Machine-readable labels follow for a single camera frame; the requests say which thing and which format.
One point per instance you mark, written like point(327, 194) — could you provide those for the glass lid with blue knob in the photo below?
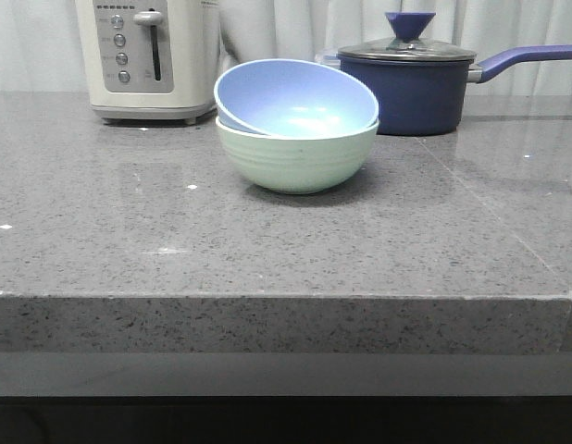
point(407, 45)

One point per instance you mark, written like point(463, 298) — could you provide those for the clear plastic container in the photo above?
point(328, 57)

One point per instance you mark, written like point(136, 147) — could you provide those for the green bowl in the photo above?
point(296, 166)

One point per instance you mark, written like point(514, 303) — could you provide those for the blue bowl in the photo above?
point(294, 99)

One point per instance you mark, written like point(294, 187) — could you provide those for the cream toaster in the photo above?
point(150, 59)

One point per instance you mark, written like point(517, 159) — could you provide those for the dark blue saucepan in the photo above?
point(418, 98)

